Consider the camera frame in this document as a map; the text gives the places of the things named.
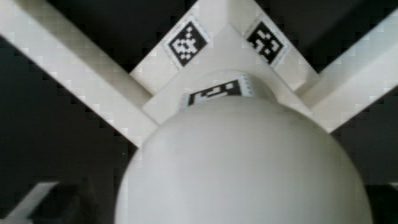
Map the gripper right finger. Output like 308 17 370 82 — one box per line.
367 182 398 224

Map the white lamp base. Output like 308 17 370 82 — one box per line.
132 0 319 122

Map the white U-shaped fence frame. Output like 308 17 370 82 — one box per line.
0 0 398 144

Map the white lamp bulb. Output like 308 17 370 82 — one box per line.
116 77 374 224

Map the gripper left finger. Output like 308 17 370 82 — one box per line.
0 182 97 224

